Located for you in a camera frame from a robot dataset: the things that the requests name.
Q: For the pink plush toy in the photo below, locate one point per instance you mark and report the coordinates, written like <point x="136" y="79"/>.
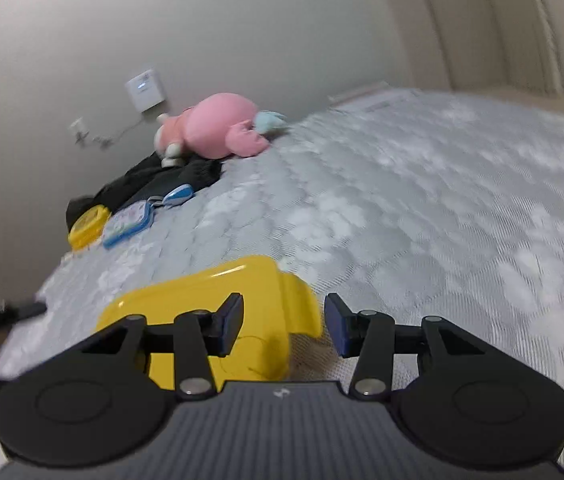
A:
<point x="217" y="122"/>

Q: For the white wall control panel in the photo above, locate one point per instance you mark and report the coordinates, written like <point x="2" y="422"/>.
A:
<point x="144" y="89"/>

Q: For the grey floral mattress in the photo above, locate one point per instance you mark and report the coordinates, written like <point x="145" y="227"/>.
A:
<point x="412" y="210"/>

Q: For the small yellow box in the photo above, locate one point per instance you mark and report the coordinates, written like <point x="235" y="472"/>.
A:
<point x="88" y="227"/>

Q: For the blue printed tin box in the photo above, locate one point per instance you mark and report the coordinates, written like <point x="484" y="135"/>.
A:
<point x="127" y="222"/>

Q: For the yellow container lid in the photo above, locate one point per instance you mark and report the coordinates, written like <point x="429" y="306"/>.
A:
<point x="252" y="285"/>

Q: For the beige curtain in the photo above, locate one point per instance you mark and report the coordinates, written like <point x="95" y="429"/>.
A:
<point x="502" y="25"/>

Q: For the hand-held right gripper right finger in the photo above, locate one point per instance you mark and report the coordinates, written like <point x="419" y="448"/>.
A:
<point x="338" y="325"/>

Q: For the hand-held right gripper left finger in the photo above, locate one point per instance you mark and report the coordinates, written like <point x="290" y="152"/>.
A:
<point x="229" y="322"/>

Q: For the white papers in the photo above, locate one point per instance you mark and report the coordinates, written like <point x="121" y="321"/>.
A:
<point x="362" y="97"/>

